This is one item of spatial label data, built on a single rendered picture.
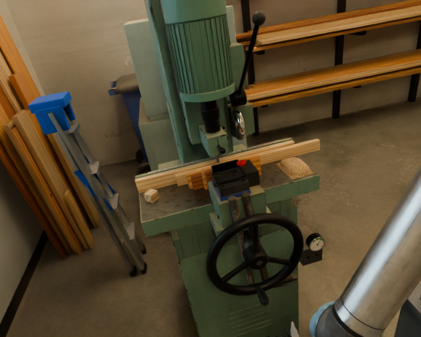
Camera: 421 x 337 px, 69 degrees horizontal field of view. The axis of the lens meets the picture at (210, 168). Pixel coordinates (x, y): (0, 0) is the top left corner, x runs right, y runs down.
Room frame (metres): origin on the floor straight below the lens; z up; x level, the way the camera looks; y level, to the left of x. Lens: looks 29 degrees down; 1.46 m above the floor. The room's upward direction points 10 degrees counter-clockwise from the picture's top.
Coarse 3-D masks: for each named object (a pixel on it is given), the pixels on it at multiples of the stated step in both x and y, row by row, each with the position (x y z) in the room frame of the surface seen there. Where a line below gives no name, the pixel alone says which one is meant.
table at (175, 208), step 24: (264, 168) 0.94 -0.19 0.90; (312, 168) 0.89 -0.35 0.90; (144, 192) 0.92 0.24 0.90; (168, 192) 0.90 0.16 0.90; (192, 192) 0.87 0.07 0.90; (288, 192) 0.83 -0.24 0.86; (144, 216) 0.78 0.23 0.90; (168, 216) 0.76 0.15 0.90; (192, 216) 0.77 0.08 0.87; (216, 216) 0.76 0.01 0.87
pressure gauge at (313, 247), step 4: (308, 236) 0.80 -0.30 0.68; (312, 236) 0.79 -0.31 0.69; (316, 236) 0.78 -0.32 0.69; (320, 236) 0.78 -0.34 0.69; (308, 240) 0.79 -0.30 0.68; (312, 240) 0.77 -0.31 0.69; (316, 240) 0.78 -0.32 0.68; (324, 240) 0.78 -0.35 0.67; (308, 244) 0.78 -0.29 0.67; (312, 244) 0.77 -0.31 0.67; (316, 244) 0.78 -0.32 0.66; (320, 244) 0.78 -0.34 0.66; (324, 244) 0.78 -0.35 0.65; (312, 248) 0.77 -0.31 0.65; (316, 248) 0.78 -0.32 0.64; (320, 248) 0.78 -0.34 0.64
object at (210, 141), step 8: (200, 128) 1.00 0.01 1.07; (200, 136) 1.02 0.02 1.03; (208, 136) 0.92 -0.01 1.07; (216, 136) 0.91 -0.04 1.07; (224, 136) 0.91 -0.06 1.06; (208, 144) 0.90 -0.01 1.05; (216, 144) 0.91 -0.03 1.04; (224, 144) 0.91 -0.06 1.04; (208, 152) 0.91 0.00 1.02; (216, 152) 0.91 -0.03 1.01
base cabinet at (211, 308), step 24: (264, 240) 0.81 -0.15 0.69; (288, 240) 0.82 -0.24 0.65; (192, 264) 0.77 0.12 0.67; (192, 288) 0.76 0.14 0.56; (216, 288) 0.78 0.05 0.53; (288, 288) 0.82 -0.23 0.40; (192, 312) 0.76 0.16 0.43; (216, 312) 0.77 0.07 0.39; (240, 312) 0.79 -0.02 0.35; (264, 312) 0.80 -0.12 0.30; (288, 312) 0.82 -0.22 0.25; (216, 336) 0.77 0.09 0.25; (240, 336) 0.78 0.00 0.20; (264, 336) 0.80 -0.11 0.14
